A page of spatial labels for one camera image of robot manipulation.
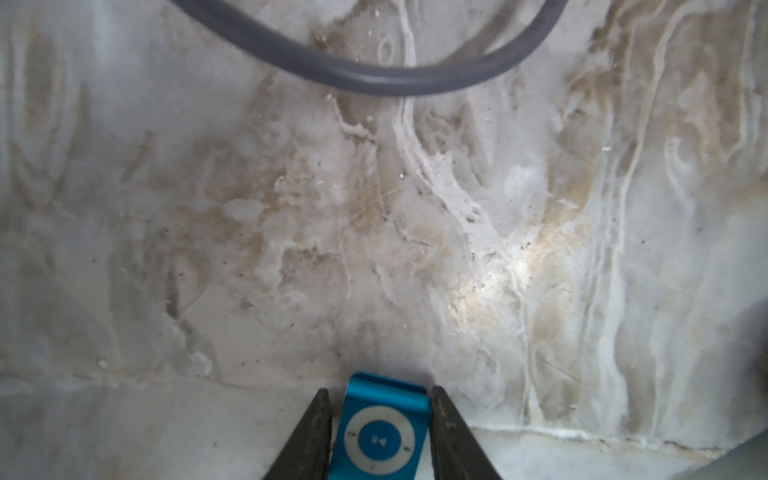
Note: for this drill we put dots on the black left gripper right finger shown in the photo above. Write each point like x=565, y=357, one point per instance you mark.
x=455, y=452

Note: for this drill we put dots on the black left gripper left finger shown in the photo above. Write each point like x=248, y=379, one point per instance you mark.
x=306, y=453

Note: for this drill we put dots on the blue mp3 player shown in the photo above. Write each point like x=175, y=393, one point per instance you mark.
x=382, y=431

